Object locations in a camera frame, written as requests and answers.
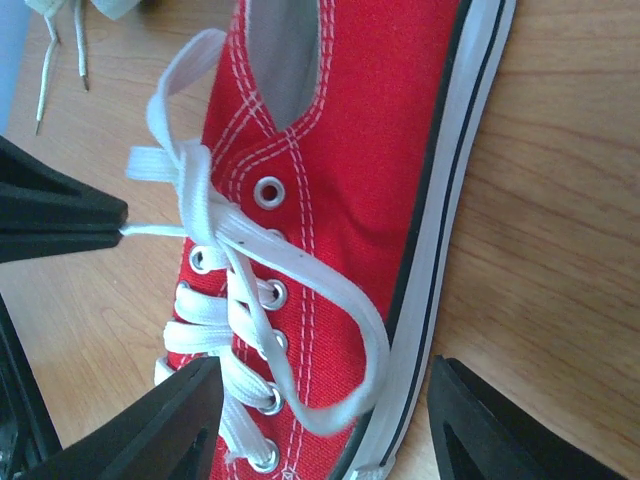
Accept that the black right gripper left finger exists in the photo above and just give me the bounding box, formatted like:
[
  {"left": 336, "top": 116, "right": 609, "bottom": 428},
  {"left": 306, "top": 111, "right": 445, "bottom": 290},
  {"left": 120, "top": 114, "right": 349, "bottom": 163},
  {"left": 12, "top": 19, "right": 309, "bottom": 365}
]
[{"left": 19, "top": 357, "right": 224, "bottom": 479}]

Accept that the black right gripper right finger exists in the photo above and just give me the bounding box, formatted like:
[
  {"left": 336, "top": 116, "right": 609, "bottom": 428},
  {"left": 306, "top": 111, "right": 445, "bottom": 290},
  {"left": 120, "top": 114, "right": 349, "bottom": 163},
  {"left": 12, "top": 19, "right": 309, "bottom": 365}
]
[{"left": 427, "top": 356, "right": 622, "bottom": 479}]

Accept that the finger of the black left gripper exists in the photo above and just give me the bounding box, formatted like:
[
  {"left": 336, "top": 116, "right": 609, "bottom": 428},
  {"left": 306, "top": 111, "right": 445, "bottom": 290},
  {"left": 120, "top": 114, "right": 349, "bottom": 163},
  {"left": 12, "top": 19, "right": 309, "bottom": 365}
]
[
  {"left": 0, "top": 231, "right": 122, "bottom": 263},
  {"left": 1, "top": 138, "right": 128, "bottom": 232}
]

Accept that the white shoelace of red shoe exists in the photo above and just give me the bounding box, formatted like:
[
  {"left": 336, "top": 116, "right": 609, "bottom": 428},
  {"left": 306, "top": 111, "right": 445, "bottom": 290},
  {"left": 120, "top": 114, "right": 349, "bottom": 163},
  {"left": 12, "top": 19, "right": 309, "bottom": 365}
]
[{"left": 122, "top": 29, "right": 390, "bottom": 474}]

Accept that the red canvas sneaker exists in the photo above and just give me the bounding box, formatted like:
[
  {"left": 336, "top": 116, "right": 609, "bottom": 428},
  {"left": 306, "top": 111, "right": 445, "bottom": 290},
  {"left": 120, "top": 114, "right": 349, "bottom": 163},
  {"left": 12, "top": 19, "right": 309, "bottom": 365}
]
[{"left": 168, "top": 1, "right": 515, "bottom": 479}]

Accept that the cream high-top sneaker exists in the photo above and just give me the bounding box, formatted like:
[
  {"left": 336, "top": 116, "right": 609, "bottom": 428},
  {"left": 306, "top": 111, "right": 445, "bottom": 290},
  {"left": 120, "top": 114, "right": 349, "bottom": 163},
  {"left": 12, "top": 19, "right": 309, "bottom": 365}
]
[{"left": 26, "top": 0, "right": 92, "bottom": 137}]

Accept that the black canvas sneaker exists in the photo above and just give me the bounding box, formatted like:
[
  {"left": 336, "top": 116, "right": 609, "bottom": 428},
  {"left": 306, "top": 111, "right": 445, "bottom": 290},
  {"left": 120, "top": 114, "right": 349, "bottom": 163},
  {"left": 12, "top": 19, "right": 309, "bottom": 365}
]
[{"left": 91, "top": 0, "right": 141, "bottom": 20}]

